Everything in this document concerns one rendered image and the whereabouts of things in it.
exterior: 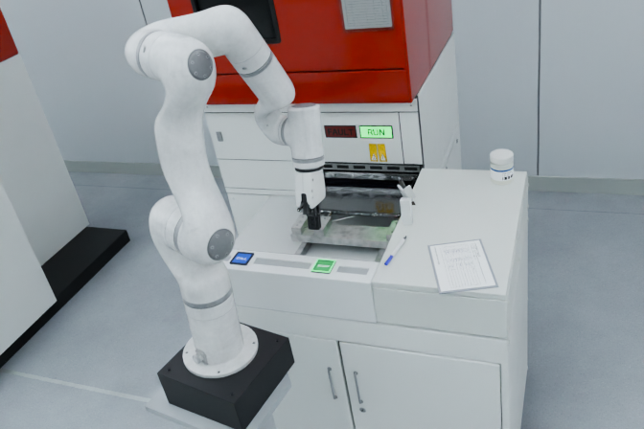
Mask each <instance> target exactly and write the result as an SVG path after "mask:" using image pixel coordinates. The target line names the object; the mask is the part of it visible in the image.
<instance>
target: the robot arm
mask: <svg viewBox="0 0 644 429"><path fill-rule="evenodd" d="M125 55H126V61H127V63H128V65H129V66H130V67H131V69H133V70H134V71H135V72H136V73H137V74H139V75H141V76H143V77H146V78H149V79H155V80H158V81H161V82H162V83H163V85H164V87H165V91H166V99H165V102H164V105H163V108H162V109H161V111H160V112H159V114H158V115H157V117H156V120H155V124H154V133H155V140H156V146H157V151H158V156H159V161H160V165H161V168H162V170H163V173H164V176H165V178H166V180H167V182H168V184H169V187H170V189H171V191H172V194H173V195H169V196H166V197H164V198H162V199H160V200H159V201H158V202H156V203H155V205H154V206H153V207H152V209H151V211H150V214H149V231H150V235H151V238H152V240H153V243H154V245H155V247H156V249H157V251H158V252H159V254H160V256H161V258H162V259H163V261H164V262H165V263H166V264H167V266H168V268H169V269H170V271H171V272H172V274H173V275H174V277H175V279H176V280H177V282H178V285H179V288H180V292H181V296H182V300H183V304H184V307H185V310H186V314H187V318H188V322H189V326H190V330H191V333H192V336H193V337H192V338H191V339H190V340H189V341H188V343H187V344H186V346H185V348H184V350H183V361H184V364H185V366H186V368H187V369H188V371H190V372H191V373H193V374H195V375H197V376H200V377H204V378H220V377H224V376H228V375H231V374H233V373H237V372H238V371H240V370H242V369H243V368H245V367H246V366H247V365H248V364H249V363H250V362H251V361H252V360H253V358H254V357H255V355H256V353H257V351H258V339H257V336H256V334H255V332H254V331H253V330H252V329H251V328H249V327H247V326H245V325H242V324H240V320H239V315H238V311H237V307H236V302H235V297H234V292H233V287H232V283H231V279H230V275H229V272H228V270H227V268H226V266H225V264H224V262H223V260H225V259H226V258H227V257H228V256H229V255H230V253H231V252H232V250H233V248H234V245H235V240H236V232H235V227H234V223H233V220H232V217H231V215H230V213H229V210H228V208H227V206H226V203H225V201H224V199H223V197H222V195H221V193H220V191H219V187H218V185H217V183H216V181H215V179H214V176H213V174H212V172H211V169H210V166H209V163H208V159H207V155H206V148H205V141H204V132H203V114H204V109H205V106H206V103H207V101H208V100H209V98H210V96H211V94H212V92H213V90H214V87H215V84H216V77H217V71H216V64H215V61H214V57H216V56H226V57H227V59H228V60H229V61H230V63H231V64H232V65H233V66H234V68H235V69H236V70H237V72H238V73H239V74H240V76H241V77H242V78H243V80H244V81H245V82H246V84H247V85H248V86H249V87H250V89H251V90H252V91H253V92H254V94H255V95H256V96H257V98H258V99H259V100H258V102H257V105H256V107H255V112H254V117H255V121H256V123H257V125H258V127H259V128H260V129H261V131H262V132H263V133H264V135H265V136H266V137H267V138H268V139H269V140H270V141H271V142H272V143H274V144H277V145H281V146H289V147H290V149H291V156H292V165H293V166H294V167H295V170H296V172H295V199H296V207H297V208H301V207H302V206H303V215H307V217H308V226H309V229H310V230H319V229H320V228H321V217H320V212H321V210H320V204H321V202H322V200H323V199H324V198H325V195H326V191H325V181H324V174H323V168H324V164H325V155H324V144H323V133H322V122H321V110H320V105H319V104H317V103H311V102H307V103H298V104H294V105H292V106H290V107H289V108H288V109H287V116H285V115H284V114H283V113H282V112H281V111H280V109H282V108H285V107H287V106H288V105H290V104H291V103H292V102H293V100H294V97H295V89H294V86H293V84H292V82H291V80H290V78H289V77H288V75H287V73H286V72H285V70H284V69H283V67H282V66H281V64H280V63H279V61H278V60H277V58H276V57H275V55H274V54H273V53H272V51H271V50H270V48H269V47H268V46H267V44H266V43H265V41H264V39H263V38H262V36H261V35H260V33H259V32H258V30H257V29H256V27H255V26H254V25H253V23H252V22H251V20H250V19H249V18H248V16H247V15H246V14H245V13H244V12H243V11H241V10H240V9H238V8H236V7H233V6H230V5H220V6H215V7H212V8H210V9H207V10H204V11H199V12H195V13H192V14H187V15H182V16H177V17H173V18H168V19H164V20H160V21H157V22H154V23H151V24H149V25H147V26H145V27H143V28H141V29H140V30H138V31H137V32H135V33H134V34H133V35H132V36H131V37H130V38H129V39H128V41H127V43H126V48H125Z"/></svg>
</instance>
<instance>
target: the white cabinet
mask: <svg viewBox="0 0 644 429"><path fill-rule="evenodd" d="M527 302H528V211H527V216H526V222H525V229H524V235H523V242H522V247H521V254H520V262H519V267H518V272H517V284H516V291H515V297H514V303H513V309H512V316H511V322H510V330H509V334H508V338H499V337H492V336H484V335H477V334H469V333H462V332H454V331H446V330H439V329H431V328H424V327H410V326H402V325H394V324H386V323H379V322H377V323H376V324H370V323H362V322H355V321H348V320H340V319H333V318H325V317H318V316H310V315H303V314H295V313H288V312H281V311H273V310H266V309H258V308H251V307H243V306H237V311H238V315H239V320H240V322H241V323H244V324H247V325H250V326H252V327H257V328H261V329H264V330H267V331H270V332H273V333H276V334H279V335H282V336H286V337H288V339H289V342H290V346H291V350H292V354H293V358H294V362H295V363H294V364H293V365H292V367H291V368H290V369H289V371H288V372H287V374H288V376H289V379H290V381H291V385H292V387H291V388H290V390H289V391H288V392H287V394H286V396H285V397H284V399H283V400H282V401H281V403H280V404H279V406H278V407H277V408H276V410H275V411H274V413H273V414H272V415H273V418H274V421H275V424H276V428H277V429H520V426H521V418H522V409H523V400H524V392H525V384H526V375H527V370H528V366H527Z"/></svg>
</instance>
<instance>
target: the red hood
mask: <svg viewBox="0 0 644 429"><path fill-rule="evenodd" d="M167 1H168V5H169V8H170V12H171V16H172V18H173V17H177V16H182V15H187V14H192V13H195V12H199V11H204V10H207V9H210V8H212V7H215V6H220V5H230V6H233V7H236V8H238V9H240V10H241V11H243V12H244V13H245V14H246V15H247V16H248V18H249V19H250V20H251V22H252V23H253V25H254V26H255V27H256V29H257V30H258V32H259V33H260V35H261V36H262V38H263V39H264V41H265V43H266V44H267V46H268V47H269V48H270V50H271V51H272V53H273V54H274V55H275V57H276V58H277V60H278V61H279V63H280V64H281V66H282V67H283V69H284V70H285V72H286V73H287V75H288V77H289V78H290V80H291V82H292V84H293V86H294V89H295V97H294V100H293V102H292V103H291V104H298V103H307V102H311V103H412V102H413V100H414V98H415V97H416V95H417V93H418V91H419V90H420V88H421V86H422V84H423V83H424V81H425V79H426V77H427V75H428V73H429V71H430V70H431V68H432V66H433V64H434V63H435V61H436V59H437V57H438V56H439V55H440V53H441V51H442V50H443V48H444V46H445V44H446V43H447V41H448V39H449V37H450V35H451V33H452V31H453V23H452V6H451V0H167ZM214 61H215V64H216V71H217V77H216V84H215V87H214V90H213V92H212V94H211V96H210V98H209V100H208V101H207V103H206V104H257V102H258V100H259V99H258V98H257V96H256V95H255V94H254V92H253V91H252V90H251V89H250V87H249V86H248V85H247V84H246V82H245V81H244V80H243V78H242V77H241V76H240V74H239V73H238V72H237V70H236V69H235V68H234V66H233V65H232V64H231V63H230V61H229V60H228V59H227V57H226V56H216V57H214Z"/></svg>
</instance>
